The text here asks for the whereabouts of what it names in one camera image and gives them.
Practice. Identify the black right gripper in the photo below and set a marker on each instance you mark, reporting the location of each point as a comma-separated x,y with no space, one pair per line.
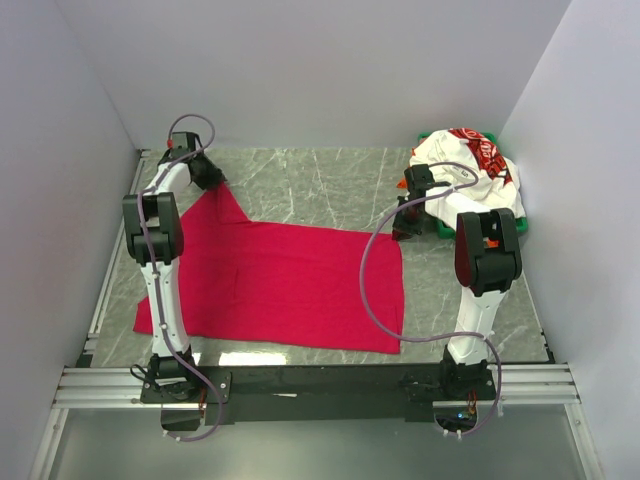
402,231

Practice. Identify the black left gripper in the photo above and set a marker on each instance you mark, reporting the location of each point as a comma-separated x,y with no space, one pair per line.
216,175

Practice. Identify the magenta red t shirt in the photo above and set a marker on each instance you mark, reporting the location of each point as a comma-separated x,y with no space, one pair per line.
245,280

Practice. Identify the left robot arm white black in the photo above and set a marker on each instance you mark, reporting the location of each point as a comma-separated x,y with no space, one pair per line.
155,241

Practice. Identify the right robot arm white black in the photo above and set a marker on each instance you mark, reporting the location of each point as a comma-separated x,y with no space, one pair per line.
487,260

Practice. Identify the red white printed t shirt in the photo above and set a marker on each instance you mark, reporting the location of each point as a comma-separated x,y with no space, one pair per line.
485,152

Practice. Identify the black base beam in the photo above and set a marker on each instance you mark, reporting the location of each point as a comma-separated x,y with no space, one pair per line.
305,393

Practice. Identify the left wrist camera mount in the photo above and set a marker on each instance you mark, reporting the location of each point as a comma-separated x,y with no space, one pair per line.
183,141

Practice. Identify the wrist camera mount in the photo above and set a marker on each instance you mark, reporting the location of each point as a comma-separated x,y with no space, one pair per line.
183,141
419,179

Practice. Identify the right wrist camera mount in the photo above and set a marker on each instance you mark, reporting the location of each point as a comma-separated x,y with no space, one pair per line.
419,179

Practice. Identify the aluminium rail frame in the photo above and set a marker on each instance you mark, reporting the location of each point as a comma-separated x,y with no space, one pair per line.
533,429

